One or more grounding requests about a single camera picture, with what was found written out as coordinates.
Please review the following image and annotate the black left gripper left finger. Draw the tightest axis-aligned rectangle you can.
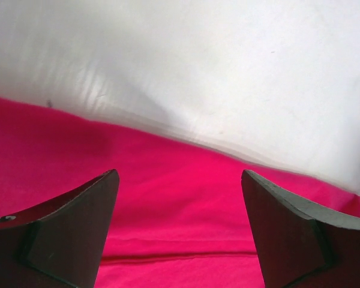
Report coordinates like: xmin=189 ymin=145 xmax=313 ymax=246
xmin=0 ymin=170 xmax=119 ymax=287

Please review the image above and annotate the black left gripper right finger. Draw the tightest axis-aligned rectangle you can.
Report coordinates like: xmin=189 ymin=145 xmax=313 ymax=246
xmin=241 ymin=170 xmax=360 ymax=287

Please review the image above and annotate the magenta pink t shirt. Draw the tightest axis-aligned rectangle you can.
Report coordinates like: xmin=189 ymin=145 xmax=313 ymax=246
xmin=0 ymin=92 xmax=360 ymax=288

